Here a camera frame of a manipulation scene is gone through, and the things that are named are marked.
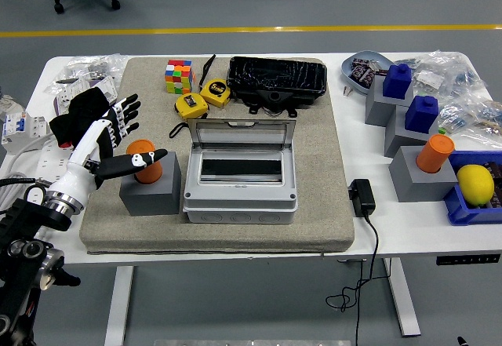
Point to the blue plastic block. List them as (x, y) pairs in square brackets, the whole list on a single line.
[(420, 116), (397, 83)]

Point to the orange cylinder battery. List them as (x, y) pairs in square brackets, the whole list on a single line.
[(433, 154), (148, 175)]

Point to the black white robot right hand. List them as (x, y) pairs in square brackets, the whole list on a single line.
[(463, 342)]

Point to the small metal screw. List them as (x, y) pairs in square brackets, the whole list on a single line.
[(347, 91)]

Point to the white circuit breaker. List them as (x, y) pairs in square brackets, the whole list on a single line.
[(23, 128)]

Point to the black cloth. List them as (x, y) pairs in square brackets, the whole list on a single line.
[(84, 112)]

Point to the white table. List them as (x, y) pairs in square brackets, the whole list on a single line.
[(392, 236)]

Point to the grey-brown mat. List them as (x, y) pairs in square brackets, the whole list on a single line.
[(313, 146)]

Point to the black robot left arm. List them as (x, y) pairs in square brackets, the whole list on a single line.
[(19, 244)]

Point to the blue storage bin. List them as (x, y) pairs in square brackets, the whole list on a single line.
[(457, 208)]

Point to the yellow lemon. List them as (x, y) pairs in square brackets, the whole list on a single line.
[(474, 185)]

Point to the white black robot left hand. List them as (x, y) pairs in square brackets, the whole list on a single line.
[(84, 154)]

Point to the grey block holder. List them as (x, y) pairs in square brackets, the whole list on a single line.
[(378, 106), (396, 138)]

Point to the white wall socket plate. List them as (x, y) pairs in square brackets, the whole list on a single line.
[(104, 87)]

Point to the pale blue dish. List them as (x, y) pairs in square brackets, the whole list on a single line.
[(347, 70)]

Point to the dark capacitor bundle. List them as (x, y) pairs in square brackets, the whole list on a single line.
[(362, 73), (495, 173)]

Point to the grey plastic enclosure box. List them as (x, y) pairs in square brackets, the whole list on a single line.
[(239, 205)]

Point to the multicolour puzzle cube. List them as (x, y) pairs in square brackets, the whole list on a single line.
[(178, 77)]

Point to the black plastic tray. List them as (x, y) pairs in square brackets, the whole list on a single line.
[(274, 75)]

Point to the clear bag of parts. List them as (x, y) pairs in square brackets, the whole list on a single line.
[(86, 67), (447, 73), (470, 116)]

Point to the yellow tape measure black label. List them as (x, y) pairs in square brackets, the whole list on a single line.
[(215, 93)]

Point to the black table control panel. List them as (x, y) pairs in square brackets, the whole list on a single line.
[(468, 260)]

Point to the grey cube holder with hole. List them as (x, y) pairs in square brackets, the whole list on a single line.
[(419, 189), (153, 201)]

